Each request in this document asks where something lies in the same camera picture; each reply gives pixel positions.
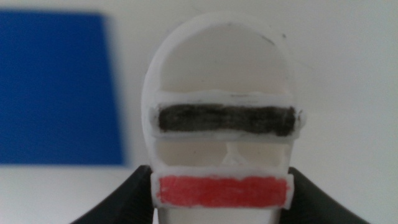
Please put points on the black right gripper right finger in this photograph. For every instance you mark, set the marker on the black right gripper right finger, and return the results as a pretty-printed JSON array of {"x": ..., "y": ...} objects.
[{"x": 314, "y": 202}]

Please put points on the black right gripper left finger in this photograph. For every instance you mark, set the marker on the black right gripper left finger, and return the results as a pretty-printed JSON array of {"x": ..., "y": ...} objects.
[{"x": 130, "y": 202}]

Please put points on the white shoe with stripes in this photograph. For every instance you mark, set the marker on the white shoe with stripes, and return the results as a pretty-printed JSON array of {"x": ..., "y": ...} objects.
[{"x": 222, "y": 124}]

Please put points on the blue mat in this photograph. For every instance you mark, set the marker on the blue mat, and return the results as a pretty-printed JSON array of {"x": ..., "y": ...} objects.
[{"x": 56, "y": 87}]

